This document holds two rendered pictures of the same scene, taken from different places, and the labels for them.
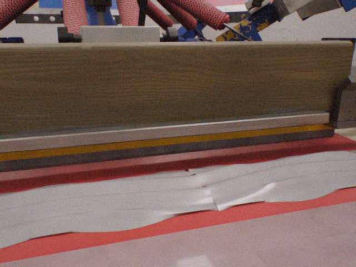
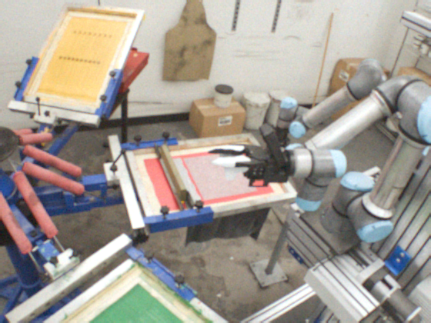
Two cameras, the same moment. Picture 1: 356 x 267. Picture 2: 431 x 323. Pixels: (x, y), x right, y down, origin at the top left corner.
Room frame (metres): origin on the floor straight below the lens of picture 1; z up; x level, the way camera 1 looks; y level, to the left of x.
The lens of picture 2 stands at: (0.35, 1.41, 2.20)
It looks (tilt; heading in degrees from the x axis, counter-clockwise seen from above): 38 degrees down; 259
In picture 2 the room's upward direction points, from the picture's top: 10 degrees clockwise
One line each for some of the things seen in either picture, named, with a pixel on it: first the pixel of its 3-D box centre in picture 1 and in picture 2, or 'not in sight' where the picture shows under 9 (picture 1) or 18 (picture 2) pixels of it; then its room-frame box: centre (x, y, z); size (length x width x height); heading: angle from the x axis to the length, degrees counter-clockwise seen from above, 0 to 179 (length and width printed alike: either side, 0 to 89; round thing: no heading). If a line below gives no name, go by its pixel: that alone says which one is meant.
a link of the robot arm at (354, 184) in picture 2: not in sight; (355, 192); (-0.33, 0.55, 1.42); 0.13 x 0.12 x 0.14; 94
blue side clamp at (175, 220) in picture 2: not in sight; (181, 218); (0.25, 0.28, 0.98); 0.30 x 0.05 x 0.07; 17
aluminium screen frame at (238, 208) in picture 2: not in sight; (208, 173); (0.10, -0.06, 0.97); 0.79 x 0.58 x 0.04; 17
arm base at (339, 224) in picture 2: not in sight; (342, 214); (-0.32, 0.54, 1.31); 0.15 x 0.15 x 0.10
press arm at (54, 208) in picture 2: not in sight; (127, 197); (0.52, 0.07, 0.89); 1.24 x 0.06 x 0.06; 17
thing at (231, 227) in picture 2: not in sight; (225, 220); (0.00, 0.10, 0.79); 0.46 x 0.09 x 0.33; 17
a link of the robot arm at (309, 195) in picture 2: not in sight; (309, 187); (-0.07, 0.68, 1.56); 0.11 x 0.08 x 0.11; 94
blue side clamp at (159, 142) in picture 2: not in sight; (151, 147); (0.41, -0.26, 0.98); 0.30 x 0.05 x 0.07; 17
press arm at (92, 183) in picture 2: not in sight; (100, 181); (0.64, 0.10, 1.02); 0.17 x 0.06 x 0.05; 17
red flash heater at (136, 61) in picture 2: not in sight; (109, 66); (0.79, -1.14, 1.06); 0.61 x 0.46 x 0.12; 77
